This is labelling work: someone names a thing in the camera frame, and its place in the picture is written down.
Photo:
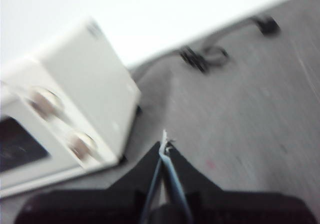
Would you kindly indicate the white timer knob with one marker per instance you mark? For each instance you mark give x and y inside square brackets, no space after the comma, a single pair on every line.
[80,145]

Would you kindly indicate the white Toshiba toaster oven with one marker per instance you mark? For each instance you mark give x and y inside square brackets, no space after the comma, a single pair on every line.
[95,83]

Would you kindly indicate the black oven foot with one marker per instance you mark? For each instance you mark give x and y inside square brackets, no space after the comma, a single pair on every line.
[122,159]
[138,108]

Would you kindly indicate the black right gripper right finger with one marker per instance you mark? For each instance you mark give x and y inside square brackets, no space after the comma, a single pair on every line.
[225,209]

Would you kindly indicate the white temperature knob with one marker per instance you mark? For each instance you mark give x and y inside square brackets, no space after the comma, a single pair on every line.
[45,103]

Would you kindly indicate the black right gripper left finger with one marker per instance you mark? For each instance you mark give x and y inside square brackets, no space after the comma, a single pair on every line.
[120,204]

